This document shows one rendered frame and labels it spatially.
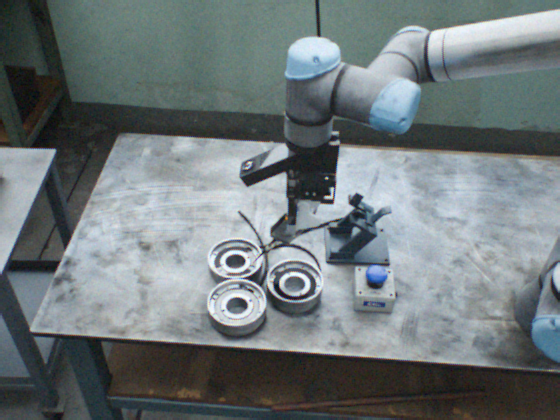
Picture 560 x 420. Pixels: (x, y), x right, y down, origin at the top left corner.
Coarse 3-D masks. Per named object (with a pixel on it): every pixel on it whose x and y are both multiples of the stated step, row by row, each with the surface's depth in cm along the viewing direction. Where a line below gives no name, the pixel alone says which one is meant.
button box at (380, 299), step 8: (360, 272) 113; (392, 272) 113; (360, 280) 112; (392, 280) 112; (360, 288) 110; (368, 288) 110; (376, 288) 110; (384, 288) 111; (392, 288) 111; (360, 296) 109; (368, 296) 109; (376, 296) 109; (384, 296) 109; (392, 296) 109; (360, 304) 111; (368, 304) 110; (376, 304) 110; (384, 304) 110; (392, 304) 110; (376, 312) 112; (384, 312) 112
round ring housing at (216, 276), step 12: (228, 240) 119; (240, 240) 119; (216, 252) 118; (228, 252) 118; (240, 252) 118; (252, 252) 118; (228, 264) 119; (240, 264) 120; (216, 276) 113; (228, 276) 112; (252, 276) 113
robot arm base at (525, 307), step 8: (536, 280) 109; (528, 288) 111; (536, 288) 108; (520, 296) 112; (528, 296) 109; (536, 296) 107; (520, 304) 111; (528, 304) 109; (536, 304) 107; (520, 312) 110; (528, 312) 109; (520, 320) 111; (528, 320) 108; (528, 328) 109
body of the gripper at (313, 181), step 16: (288, 144) 94; (336, 144) 95; (304, 160) 97; (320, 160) 97; (336, 160) 97; (288, 176) 99; (304, 176) 98; (320, 176) 98; (336, 176) 98; (304, 192) 101; (320, 192) 101
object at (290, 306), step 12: (276, 264) 115; (288, 264) 116; (300, 264) 116; (312, 264) 115; (288, 276) 114; (300, 276) 114; (276, 300) 110; (288, 300) 108; (300, 300) 108; (312, 300) 109; (288, 312) 111; (300, 312) 111
